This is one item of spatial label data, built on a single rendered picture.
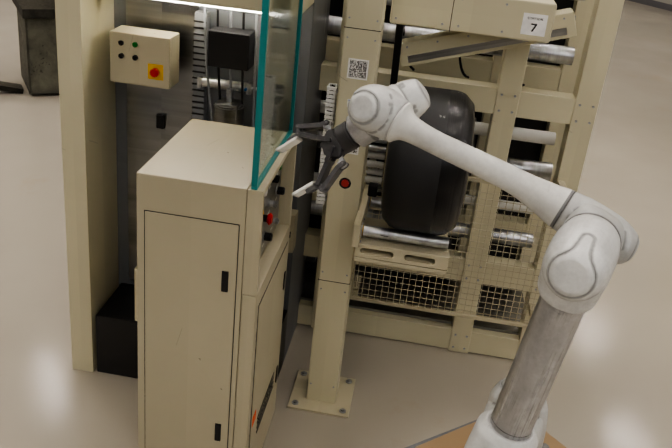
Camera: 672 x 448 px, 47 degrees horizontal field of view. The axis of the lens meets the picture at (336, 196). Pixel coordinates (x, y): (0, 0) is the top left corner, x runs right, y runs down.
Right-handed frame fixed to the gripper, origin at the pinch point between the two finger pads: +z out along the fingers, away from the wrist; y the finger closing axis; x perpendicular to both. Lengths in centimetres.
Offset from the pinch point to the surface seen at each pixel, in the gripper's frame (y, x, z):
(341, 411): -42, -139, 81
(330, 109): 50, -73, 10
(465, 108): 30, -88, -33
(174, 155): 37, -21, 47
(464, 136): 19, -84, -29
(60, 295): 66, -117, 200
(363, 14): 68, -58, -20
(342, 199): 25, -92, 26
